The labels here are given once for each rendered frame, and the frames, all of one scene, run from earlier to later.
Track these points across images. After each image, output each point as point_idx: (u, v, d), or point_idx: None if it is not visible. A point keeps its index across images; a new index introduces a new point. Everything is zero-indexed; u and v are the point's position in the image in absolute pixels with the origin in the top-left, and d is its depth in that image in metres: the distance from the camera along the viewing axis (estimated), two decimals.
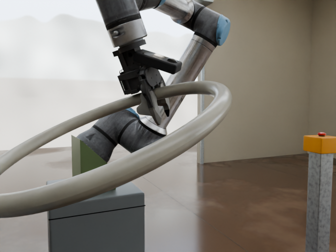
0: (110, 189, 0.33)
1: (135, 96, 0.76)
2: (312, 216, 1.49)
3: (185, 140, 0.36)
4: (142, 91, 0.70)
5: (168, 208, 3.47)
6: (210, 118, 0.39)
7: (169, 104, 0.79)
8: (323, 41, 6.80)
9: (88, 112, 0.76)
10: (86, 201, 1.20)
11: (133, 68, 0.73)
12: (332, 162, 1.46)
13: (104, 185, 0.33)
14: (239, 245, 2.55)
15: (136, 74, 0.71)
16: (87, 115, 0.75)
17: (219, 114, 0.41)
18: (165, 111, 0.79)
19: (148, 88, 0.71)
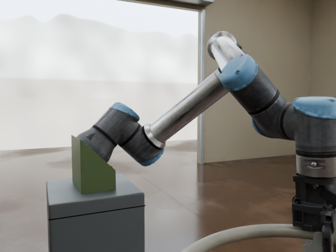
0: None
1: (303, 229, 0.66)
2: None
3: None
4: (324, 235, 0.60)
5: (168, 208, 3.47)
6: None
7: None
8: (323, 41, 6.80)
9: (244, 230, 0.68)
10: (86, 201, 1.20)
11: (313, 201, 0.64)
12: None
13: None
14: (239, 245, 2.55)
15: (319, 212, 0.61)
16: (243, 233, 0.67)
17: None
18: None
19: (331, 232, 0.60)
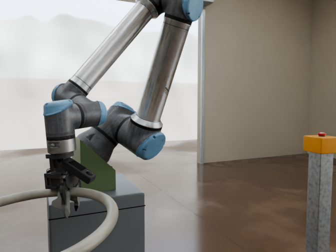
0: None
1: (53, 190, 0.96)
2: (312, 216, 1.49)
3: None
4: (60, 191, 0.92)
5: (168, 208, 3.47)
6: (93, 241, 0.63)
7: (79, 201, 1.00)
8: (323, 41, 6.80)
9: (10, 196, 0.92)
10: (86, 201, 1.20)
11: (58, 170, 0.95)
12: (332, 162, 1.46)
13: None
14: (239, 245, 2.55)
15: (59, 176, 0.93)
16: (9, 199, 0.92)
17: (101, 237, 0.65)
18: (74, 206, 1.00)
19: (66, 189, 0.93)
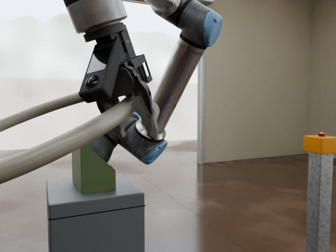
0: (13, 177, 0.39)
1: (68, 97, 0.80)
2: (312, 216, 1.49)
3: (84, 134, 0.42)
4: None
5: (168, 208, 3.47)
6: (110, 116, 0.46)
7: (150, 127, 0.51)
8: (323, 41, 6.80)
9: (22, 112, 0.79)
10: (86, 201, 1.20)
11: None
12: (332, 162, 1.46)
13: (6, 174, 0.38)
14: (239, 245, 2.55)
15: None
16: (21, 115, 0.79)
17: (121, 113, 0.48)
18: (149, 132, 0.53)
19: None
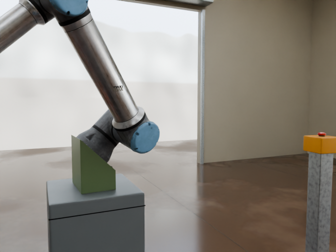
0: None
1: None
2: (312, 216, 1.49)
3: None
4: None
5: (168, 208, 3.47)
6: None
7: None
8: (323, 41, 6.80)
9: None
10: (86, 201, 1.20)
11: None
12: (332, 162, 1.46)
13: None
14: (239, 245, 2.55)
15: None
16: None
17: None
18: None
19: None
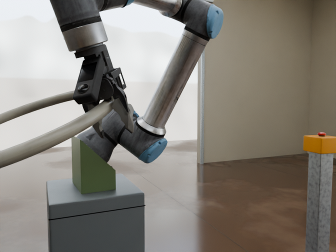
0: (26, 157, 0.53)
1: (51, 98, 0.94)
2: (312, 216, 1.49)
3: (77, 126, 0.57)
4: None
5: (168, 208, 3.47)
6: (95, 113, 0.61)
7: (127, 122, 0.67)
8: (323, 41, 6.80)
9: (10, 111, 0.91)
10: (86, 201, 1.20)
11: None
12: (332, 162, 1.46)
13: (21, 154, 0.52)
14: (239, 245, 2.55)
15: None
16: (10, 113, 0.91)
17: (103, 110, 0.64)
18: (127, 126, 0.69)
19: None
